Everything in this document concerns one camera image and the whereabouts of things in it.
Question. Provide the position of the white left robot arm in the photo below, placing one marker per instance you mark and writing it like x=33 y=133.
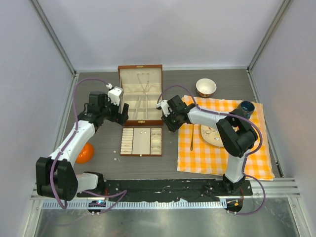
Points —
x=55 y=176

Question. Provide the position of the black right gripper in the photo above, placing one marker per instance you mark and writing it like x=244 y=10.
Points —
x=166 y=120

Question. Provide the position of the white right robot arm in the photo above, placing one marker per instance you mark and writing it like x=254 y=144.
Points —
x=237 y=133

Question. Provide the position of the gold fork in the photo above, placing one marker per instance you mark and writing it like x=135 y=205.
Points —
x=192 y=138

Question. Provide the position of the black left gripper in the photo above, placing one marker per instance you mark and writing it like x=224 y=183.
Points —
x=119 y=117

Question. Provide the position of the orange upturned bowl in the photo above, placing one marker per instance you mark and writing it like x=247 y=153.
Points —
x=86 y=154

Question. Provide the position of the white ceramic bowl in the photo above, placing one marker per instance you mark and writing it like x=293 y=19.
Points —
x=205 y=87

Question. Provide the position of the dark blue mug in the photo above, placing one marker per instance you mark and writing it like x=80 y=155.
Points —
x=247 y=108

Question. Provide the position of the brown jewelry tray insert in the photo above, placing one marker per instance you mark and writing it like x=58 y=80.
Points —
x=141 y=145

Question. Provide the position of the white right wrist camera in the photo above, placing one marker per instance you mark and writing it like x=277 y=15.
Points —
x=164 y=106

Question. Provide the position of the yellow checkered cloth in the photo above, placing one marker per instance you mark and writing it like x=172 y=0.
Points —
x=208 y=159

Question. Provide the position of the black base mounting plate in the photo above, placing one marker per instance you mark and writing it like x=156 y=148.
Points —
x=168 y=190

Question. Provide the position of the brown jewelry box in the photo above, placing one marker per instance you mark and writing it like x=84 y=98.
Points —
x=142 y=87

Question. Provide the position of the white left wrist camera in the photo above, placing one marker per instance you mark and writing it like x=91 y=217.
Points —
x=114 y=94

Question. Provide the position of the white slotted cable duct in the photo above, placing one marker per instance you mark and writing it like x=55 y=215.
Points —
x=181 y=204

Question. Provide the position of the decorated ceramic plate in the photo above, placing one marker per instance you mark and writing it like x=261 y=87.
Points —
x=211 y=136

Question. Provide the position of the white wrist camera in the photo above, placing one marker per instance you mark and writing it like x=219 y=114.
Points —
x=164 y=106
x=114 y=94

